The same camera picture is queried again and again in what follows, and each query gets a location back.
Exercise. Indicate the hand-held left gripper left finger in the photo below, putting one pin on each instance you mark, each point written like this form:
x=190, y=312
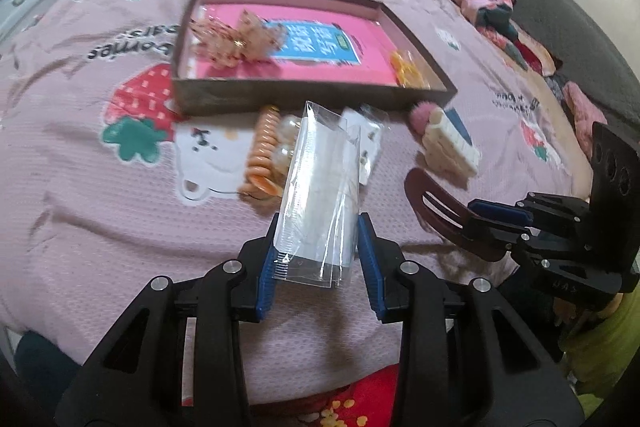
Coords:
x=267, y=272

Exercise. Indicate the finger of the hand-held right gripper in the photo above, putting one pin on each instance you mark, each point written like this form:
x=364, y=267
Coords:
x=495, y=232
x=495, y=208

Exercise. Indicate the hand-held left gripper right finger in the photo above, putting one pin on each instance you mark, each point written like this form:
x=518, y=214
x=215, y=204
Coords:
x=372, y=272

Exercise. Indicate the white claw hair clip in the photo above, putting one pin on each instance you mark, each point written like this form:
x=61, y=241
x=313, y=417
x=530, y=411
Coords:
x=450, y=154

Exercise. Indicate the dark red hair clip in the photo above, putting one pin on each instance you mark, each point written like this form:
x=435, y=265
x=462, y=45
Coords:
x=417, y=192

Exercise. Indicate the blue hair clip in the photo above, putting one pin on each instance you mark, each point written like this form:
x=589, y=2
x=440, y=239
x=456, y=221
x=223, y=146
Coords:
x=457, y=122

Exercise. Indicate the clear plastic packet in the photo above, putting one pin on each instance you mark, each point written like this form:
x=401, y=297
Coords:
x=320, y=187

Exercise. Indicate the clear packet with white card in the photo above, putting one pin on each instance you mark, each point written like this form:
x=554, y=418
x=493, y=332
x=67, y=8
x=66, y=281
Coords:
x=370, y=142

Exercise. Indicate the shallow cardboard box pink inside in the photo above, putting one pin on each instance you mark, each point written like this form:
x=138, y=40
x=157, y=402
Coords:
x=300, y=94

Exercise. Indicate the person's right forearm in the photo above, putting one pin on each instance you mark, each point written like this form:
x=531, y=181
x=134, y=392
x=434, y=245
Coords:
x=610, y=347

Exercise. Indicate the pink fluffy garment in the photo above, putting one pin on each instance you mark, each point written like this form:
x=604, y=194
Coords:
x=585, y=117

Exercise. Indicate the red floral pants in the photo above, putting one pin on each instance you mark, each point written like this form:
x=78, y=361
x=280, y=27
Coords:
x=350, y=402

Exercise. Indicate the orange flower clips packet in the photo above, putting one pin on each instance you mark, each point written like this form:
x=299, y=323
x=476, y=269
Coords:
x=405, y=67

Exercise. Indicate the pink strawberry printed blanket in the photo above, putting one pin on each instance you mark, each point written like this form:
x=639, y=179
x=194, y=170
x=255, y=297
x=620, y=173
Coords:
x=75, y=207

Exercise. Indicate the grey headboard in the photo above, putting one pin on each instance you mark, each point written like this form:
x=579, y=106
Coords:
x=575, y=7

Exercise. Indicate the lace bow hair clip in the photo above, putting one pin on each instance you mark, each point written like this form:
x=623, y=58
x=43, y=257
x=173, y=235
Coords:
x=225, y=42

